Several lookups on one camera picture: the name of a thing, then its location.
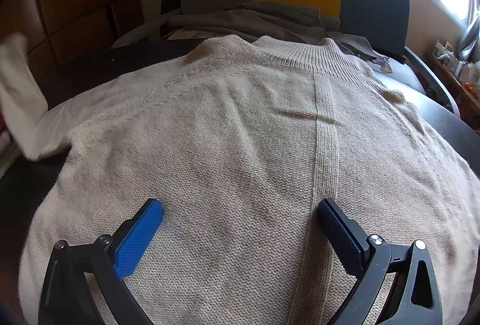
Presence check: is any beige knit sweater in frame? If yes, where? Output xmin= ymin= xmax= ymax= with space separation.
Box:
xmin=1 ymin=34 xmax=479 ymax=324

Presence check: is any wooden desk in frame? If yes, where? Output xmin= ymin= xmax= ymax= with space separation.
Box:
xmin=427 ymin=54 xmax=480 ymax=130

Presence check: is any grey hoodie on chair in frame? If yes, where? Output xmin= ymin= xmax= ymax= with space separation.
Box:
xmin=168 ymin=1 xmax=387 ymax=63

